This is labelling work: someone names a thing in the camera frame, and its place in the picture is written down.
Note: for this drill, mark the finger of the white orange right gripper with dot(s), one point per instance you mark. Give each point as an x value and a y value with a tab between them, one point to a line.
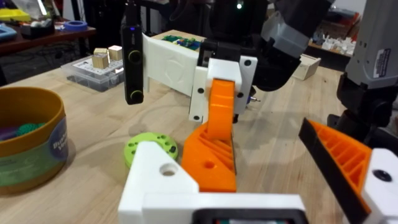
199	102
221	105

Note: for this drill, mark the white orange left gripper right finger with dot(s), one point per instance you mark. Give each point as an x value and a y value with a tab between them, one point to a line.
357	174

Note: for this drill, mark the white block left gripper left finger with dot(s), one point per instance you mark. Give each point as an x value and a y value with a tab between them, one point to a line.
155	180

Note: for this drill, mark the grey black right gripper body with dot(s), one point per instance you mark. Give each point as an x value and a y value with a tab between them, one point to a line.
276	68

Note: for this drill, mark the blue electric screwdriver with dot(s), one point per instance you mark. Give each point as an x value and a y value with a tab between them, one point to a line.
254	99

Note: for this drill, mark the pale wooden box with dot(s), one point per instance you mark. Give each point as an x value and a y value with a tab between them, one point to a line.
308	67

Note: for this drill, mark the green disc with holes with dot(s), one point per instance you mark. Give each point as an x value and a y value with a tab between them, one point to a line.
149	138

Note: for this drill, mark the orange ribbed wedge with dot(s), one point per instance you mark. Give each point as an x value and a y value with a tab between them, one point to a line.
202	174

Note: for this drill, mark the green board with blocks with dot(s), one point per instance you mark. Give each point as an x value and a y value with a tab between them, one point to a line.
183	42

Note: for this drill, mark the heap of white parts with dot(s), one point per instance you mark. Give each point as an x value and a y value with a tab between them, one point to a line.
339	45

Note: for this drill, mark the clear box with wooden blocks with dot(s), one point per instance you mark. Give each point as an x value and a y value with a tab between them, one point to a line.
93	73

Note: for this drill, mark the brown toy tub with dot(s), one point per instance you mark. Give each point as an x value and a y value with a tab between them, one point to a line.
28	149

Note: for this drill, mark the blue tape roll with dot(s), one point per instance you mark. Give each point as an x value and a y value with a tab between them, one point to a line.
75	25

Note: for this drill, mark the brown side table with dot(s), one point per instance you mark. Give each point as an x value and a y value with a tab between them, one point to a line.
46	40

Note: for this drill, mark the black box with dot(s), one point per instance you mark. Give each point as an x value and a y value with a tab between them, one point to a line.
37	30

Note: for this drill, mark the yellow tray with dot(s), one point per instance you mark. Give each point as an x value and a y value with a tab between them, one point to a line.
14	14

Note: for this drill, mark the light blue box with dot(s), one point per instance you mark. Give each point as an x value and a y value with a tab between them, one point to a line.
6	32

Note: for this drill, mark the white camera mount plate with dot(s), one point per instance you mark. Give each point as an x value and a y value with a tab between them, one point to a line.
171	65

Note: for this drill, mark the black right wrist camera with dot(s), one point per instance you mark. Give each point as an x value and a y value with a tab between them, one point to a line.
132	74

